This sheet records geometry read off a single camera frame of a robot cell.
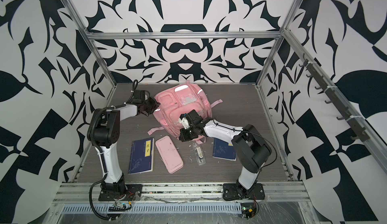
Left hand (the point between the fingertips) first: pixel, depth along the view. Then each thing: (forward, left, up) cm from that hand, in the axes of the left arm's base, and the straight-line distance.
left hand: (160, 99), depth 102 cm
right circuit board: (-61, -46, -8) cm, 77 cm away
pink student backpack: (+1, -11, -2) cm, 12 cm away
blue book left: (-37, +8, -5) cm, 38 cm away
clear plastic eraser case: (-35, -24, -5) cm, 43 cm away
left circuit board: (-58, +14, -5) cm, 60 cm away
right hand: (-28, -13, 0) cm, 31 cm away
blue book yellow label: (-33, -38, -6) cm, 51 cm away
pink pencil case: (-35, -7, -6) cm, 36 cm away
